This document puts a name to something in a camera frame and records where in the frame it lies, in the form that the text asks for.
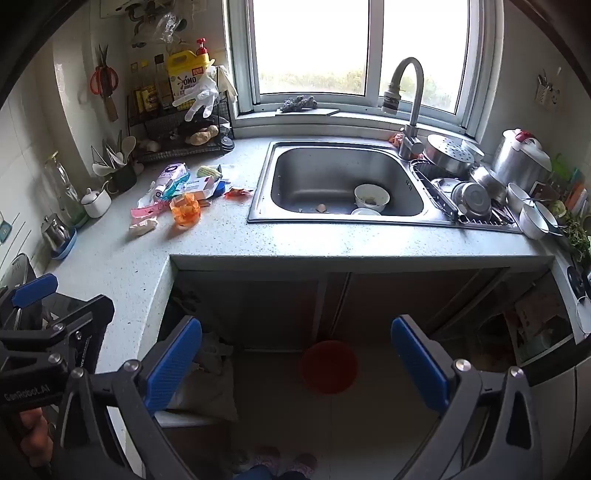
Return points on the window with white frame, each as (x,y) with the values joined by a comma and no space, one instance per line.
(376,46)

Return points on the purple white packet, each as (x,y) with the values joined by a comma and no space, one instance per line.
(168,177)

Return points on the small white dish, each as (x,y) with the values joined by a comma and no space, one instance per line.
(365,212)

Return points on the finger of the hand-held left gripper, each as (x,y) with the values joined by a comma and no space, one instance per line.
(92,323)
(34,288)

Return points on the silver cabinet door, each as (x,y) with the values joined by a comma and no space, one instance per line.
(277,314)
(406,304)

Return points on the orange dishcloth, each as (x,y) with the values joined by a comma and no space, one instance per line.
(397,138)

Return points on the small steel kettle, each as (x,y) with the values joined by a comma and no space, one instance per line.
(54,233)

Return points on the teal packet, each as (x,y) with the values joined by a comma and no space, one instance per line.
(179,189)

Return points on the dark sauce bottle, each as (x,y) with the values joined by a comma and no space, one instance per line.
(147,94)
(162,85)

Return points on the pink patterned slipper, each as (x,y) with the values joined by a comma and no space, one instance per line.
(258,457)

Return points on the dark green utensil mug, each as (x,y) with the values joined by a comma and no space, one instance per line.
(123,180)

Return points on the steel steamer pot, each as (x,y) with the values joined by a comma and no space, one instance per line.
(450,152)

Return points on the pink packet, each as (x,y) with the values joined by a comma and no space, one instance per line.
(147,211)

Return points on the white wall utensil holder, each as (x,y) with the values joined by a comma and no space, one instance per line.
(547,94)

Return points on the white plastic sack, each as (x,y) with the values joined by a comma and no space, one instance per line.
(217,378)

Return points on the stainless steel sink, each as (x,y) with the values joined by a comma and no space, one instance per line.
(323,180)

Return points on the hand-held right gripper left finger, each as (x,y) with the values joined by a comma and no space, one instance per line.
(173,364)

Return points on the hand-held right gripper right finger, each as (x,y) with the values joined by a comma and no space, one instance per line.
(420,364)

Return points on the steel dish drainer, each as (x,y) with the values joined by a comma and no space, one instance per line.
(434,184)

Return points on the orange wrapper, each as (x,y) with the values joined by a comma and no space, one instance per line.
(238,192)

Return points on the ginger root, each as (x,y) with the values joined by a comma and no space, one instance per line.
(203,135)

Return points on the red plastic bin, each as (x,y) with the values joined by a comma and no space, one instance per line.
(328,367)

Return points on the steel wool scourer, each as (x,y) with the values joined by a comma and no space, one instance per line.
(299,104)

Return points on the yellow detergent jug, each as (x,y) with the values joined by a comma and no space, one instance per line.
(182,69)

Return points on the cream plastic spoon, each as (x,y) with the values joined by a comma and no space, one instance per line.
(129,145)

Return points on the white blue carton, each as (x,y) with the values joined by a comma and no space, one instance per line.
(203,185)

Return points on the coloured cutting boards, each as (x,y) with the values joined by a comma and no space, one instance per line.
(572,182)

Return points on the white rubber glove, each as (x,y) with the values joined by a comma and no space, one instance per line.
(203,94)

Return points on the garlic bulb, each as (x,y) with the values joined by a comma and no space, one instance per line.
(152,146)
(139,167)

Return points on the green leafy vegetables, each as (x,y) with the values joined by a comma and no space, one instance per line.
(575,233)

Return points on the glass jar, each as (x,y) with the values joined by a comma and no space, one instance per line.
(64,189)

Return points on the white ceramic bowl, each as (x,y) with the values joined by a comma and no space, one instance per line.
(535,224)
(517,194)

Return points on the steel bowl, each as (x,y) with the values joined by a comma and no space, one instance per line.
(473,201)
(487,180)

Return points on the white ceramic condiment pot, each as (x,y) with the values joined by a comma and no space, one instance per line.
(96,202)

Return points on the person's left hand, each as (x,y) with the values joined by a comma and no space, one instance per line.
(33,429)

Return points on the white bowl with residue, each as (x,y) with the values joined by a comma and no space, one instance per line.
(361,194)

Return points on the steel kitchen faucet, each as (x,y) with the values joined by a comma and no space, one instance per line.
(415,115)

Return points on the white rice paddle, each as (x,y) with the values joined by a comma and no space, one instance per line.
(101,169)

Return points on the white appliance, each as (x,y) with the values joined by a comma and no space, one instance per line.
(582,415)

